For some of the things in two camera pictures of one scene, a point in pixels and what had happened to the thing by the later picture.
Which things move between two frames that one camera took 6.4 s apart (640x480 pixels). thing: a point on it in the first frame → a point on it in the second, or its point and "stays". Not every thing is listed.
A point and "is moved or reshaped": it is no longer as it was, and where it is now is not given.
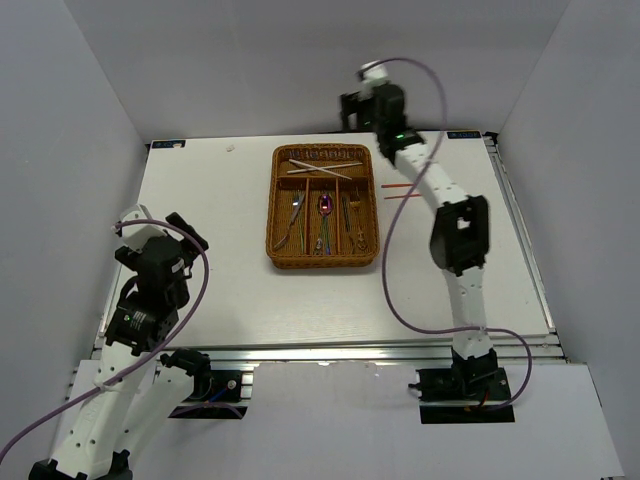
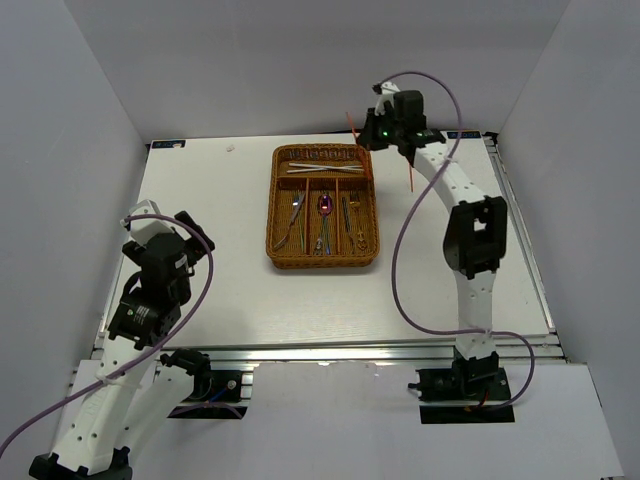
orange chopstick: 404,196 is moved or reshaped
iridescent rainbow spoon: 325,203 stays
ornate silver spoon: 319,242 stays
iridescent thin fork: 301,220 stays
